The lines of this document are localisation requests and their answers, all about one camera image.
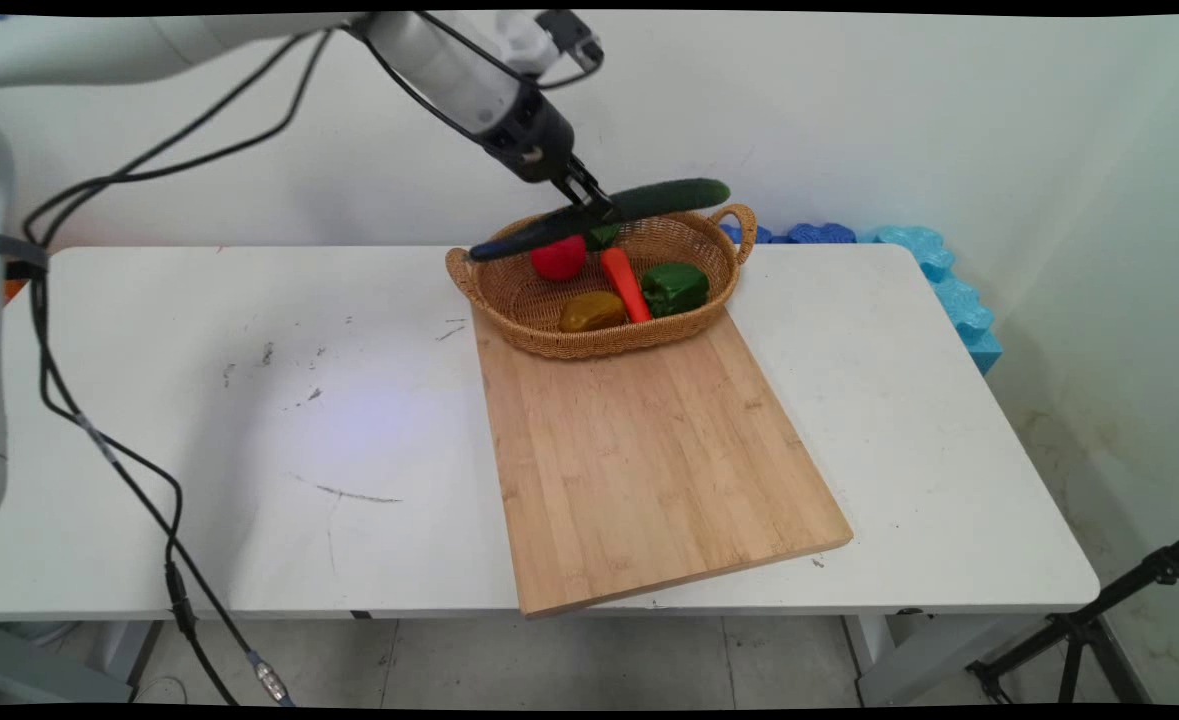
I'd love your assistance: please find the light blue foam mat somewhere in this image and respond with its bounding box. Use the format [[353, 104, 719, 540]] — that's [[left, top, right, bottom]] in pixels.
[[874, 225, 1004, 378]]

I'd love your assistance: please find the long black cable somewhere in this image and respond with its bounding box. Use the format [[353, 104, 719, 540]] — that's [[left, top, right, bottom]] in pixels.
[[22, 28, 295, 708]]

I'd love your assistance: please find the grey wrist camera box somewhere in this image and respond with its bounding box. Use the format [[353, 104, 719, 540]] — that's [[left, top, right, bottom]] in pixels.
[[497, 10, 606, 78]]

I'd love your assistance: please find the orange carrot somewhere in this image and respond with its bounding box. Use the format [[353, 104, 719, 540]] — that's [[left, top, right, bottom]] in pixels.
[[600, 247, 654, 325]]

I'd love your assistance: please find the black tripod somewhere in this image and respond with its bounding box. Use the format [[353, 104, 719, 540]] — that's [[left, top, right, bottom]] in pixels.
[[965, 529, 1179, 707]]

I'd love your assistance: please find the woven wicker basket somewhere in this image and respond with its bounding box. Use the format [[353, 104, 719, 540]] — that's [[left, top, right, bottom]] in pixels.
[[445, 204, 758, 360]]

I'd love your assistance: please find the red tomato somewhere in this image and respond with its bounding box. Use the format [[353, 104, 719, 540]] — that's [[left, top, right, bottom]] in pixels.
[[530, 236, 588, 283]]

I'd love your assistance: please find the white table leg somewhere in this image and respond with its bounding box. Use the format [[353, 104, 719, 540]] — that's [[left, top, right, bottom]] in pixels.
[[84, 618, 166, 696], [842, 612, 1025, 708]]

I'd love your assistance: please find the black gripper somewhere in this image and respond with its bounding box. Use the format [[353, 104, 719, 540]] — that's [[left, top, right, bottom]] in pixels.
[[479, 95, 623, 228]]

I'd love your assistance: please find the green bell pepper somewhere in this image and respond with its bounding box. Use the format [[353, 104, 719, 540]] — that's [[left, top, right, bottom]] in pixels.
[[641, 262, 712, 320]]

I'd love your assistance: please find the brown potato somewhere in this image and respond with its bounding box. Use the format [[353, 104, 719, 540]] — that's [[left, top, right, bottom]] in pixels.
[[559, 290, 630, 335]]

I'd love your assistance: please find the dark green cucumber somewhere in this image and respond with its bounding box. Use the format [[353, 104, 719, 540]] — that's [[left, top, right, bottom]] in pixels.
[[468, 178, 733, 264]]

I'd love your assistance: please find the wooden cutting board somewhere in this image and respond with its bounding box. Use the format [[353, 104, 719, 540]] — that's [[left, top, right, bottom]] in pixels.
[[472, 305, 856, 617]]

